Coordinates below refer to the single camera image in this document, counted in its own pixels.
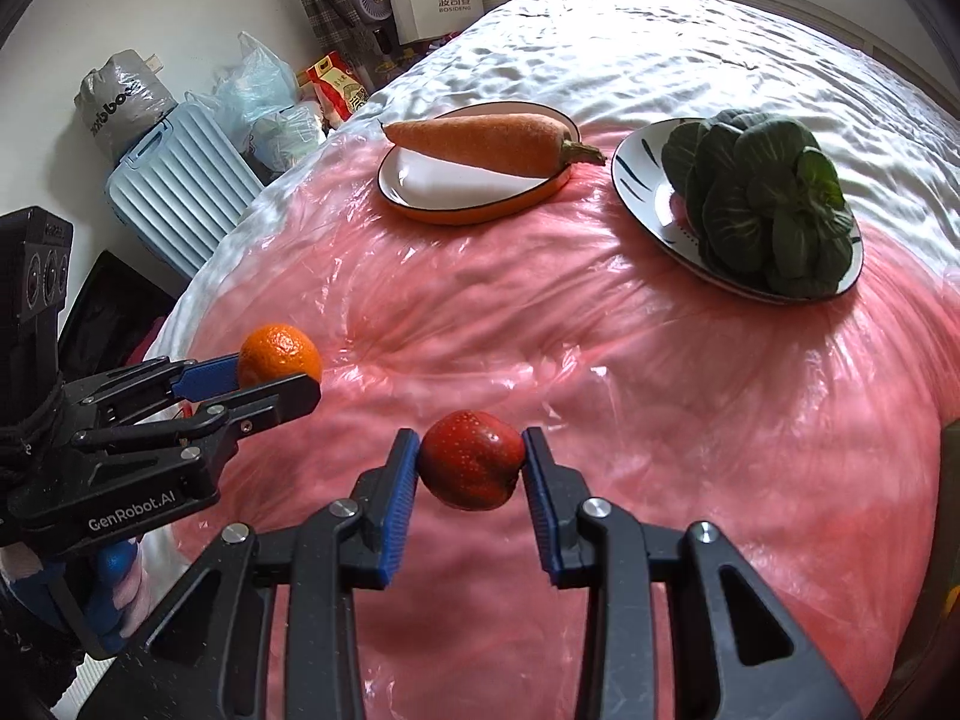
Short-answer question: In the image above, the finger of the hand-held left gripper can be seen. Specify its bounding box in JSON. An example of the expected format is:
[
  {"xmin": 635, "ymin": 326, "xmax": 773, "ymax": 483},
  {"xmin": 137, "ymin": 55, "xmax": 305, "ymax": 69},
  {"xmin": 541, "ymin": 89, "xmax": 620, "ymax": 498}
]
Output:
[
  {"xmin": 64, "ymin": 356, "xmax": 245, "ymax": 413},
  {"xmin": 75, "ymin": 373, "xmax": 322, "ymax": 477}
]

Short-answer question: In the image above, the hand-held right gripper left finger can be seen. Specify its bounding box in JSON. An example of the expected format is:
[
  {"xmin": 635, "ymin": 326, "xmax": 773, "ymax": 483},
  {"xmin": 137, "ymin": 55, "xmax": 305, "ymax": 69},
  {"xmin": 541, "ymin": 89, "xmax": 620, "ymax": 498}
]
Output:
[{"xmin": 75, "ymin": 427, "xmax": 421, "ymax": 720}]

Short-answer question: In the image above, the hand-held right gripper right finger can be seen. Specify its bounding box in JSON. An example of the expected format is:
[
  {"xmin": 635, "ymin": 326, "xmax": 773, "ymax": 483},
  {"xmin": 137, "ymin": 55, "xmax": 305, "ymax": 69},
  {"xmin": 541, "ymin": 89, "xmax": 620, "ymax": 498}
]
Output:
[{"xmin": 523, "ymin": 426, "xmax": 863, "ymax": 720}]

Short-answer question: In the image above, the orange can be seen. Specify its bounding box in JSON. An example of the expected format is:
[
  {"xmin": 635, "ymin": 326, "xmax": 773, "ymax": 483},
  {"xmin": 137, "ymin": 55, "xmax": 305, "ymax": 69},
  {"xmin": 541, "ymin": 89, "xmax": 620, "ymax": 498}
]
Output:
[{"xmin": 238, "ymin": 324, "xmax": 323, "ymax": 391}]

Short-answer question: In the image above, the small red fruit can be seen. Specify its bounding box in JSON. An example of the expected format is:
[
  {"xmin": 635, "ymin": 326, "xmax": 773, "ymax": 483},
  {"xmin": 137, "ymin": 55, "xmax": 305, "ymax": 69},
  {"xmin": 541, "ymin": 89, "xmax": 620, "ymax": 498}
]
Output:
[{"xmin": 418, "ymin": 410, "xmax": 526, "ymax": 511}]

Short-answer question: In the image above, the person's left hand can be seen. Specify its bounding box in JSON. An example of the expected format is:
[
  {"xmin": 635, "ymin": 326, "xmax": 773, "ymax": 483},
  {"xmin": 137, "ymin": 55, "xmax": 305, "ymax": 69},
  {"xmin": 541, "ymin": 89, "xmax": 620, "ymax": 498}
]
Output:
[{"xmin": 79, "ymin": 536, "xmax": 162, "ymax": 657}]

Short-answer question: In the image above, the pink plastic sheet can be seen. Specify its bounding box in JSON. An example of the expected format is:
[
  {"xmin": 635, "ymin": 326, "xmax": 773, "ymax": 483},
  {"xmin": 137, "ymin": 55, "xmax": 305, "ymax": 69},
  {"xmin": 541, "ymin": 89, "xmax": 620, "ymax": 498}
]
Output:
[{"xmin": 171, "ymin": 131, "xmax": 953, "ymax": 720}]

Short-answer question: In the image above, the light blue suitcase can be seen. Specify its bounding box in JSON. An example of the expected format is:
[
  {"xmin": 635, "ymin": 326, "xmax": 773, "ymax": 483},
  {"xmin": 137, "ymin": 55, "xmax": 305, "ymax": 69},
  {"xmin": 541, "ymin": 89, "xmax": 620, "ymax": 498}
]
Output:
[{"xmin": 105, "ymin": 101, "xmax": 265, "ymax": 282}]

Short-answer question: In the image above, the white green plastic bag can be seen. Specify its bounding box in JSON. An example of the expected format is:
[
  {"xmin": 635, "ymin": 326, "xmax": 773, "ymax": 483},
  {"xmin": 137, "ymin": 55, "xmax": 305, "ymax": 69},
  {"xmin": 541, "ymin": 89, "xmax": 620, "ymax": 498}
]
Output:
[{"xmin": 247, "ymin": 101, "xmax": 327, "ymax": 173}]

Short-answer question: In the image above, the orange oval plate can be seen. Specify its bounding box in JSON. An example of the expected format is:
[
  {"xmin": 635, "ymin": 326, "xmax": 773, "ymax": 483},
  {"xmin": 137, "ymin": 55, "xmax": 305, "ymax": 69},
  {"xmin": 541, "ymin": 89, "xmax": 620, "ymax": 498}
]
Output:
[{"xmin": 377, "ymin": 101, "xmax": 582, "ymax": 226}]

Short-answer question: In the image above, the grey printed bag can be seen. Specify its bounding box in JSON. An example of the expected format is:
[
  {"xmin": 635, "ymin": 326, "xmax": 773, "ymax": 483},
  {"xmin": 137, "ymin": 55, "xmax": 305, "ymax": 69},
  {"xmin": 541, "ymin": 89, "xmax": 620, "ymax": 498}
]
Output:
[{"xmin": 73, "ymin": 50, "xmax": 179, "ymax": 164}]

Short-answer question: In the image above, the pale blue plastic bag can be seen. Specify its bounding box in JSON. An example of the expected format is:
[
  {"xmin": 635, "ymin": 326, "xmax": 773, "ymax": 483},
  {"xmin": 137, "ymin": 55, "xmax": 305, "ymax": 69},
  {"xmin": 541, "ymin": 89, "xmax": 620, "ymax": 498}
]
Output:
[{"xmin": 214, "ymin": 31, "xmax": 299, "ymax": 140}]

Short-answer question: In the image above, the red yellow snack bag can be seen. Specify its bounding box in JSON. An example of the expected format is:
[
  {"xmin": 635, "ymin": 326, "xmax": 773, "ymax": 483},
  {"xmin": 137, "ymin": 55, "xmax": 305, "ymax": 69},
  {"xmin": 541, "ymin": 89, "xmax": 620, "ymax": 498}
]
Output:
[{"xmin": 306, "ymin": 51, "xmax": 372, "ymax": 127}]

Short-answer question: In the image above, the carrot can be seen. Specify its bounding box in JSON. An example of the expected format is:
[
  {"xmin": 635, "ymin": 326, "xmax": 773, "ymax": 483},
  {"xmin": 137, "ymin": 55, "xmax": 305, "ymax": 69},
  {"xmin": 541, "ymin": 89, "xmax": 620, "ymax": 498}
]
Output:
[{"xmin": 382, "ymin": 114, "xmax": 607, "ymax": 177}]

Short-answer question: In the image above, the white round plate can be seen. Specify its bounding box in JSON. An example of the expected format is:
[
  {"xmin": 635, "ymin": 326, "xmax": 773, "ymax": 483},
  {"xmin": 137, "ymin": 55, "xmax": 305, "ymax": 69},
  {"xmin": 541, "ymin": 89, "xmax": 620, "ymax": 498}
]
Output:
[{"xmin": 611, "ymin": 118, "xmax": 865, "ymax": 302}]

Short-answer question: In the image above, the bok choy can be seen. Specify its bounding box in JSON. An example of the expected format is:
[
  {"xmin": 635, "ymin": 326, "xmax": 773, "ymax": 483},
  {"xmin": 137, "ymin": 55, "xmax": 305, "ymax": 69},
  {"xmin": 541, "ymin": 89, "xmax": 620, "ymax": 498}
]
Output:
[{"xmin": 661, "ymin": 110, "xmax": 857, "ymax": 297}]

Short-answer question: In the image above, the white cardboard box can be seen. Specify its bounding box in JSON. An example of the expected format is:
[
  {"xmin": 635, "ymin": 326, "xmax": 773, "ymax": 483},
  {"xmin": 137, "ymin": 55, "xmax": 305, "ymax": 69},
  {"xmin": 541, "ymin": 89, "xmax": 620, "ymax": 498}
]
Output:
[{"xmin": 388, "ymin": 0, "xmax": 488, "ymax": 44}]

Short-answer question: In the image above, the white quilted bed cover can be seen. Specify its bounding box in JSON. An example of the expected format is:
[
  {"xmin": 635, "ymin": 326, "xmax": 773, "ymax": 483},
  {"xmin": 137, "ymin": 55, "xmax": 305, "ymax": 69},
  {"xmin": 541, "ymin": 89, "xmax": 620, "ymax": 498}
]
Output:
[{"xmin": 135, "ymin": 0, "xmax": 960, "ymax": 720}]

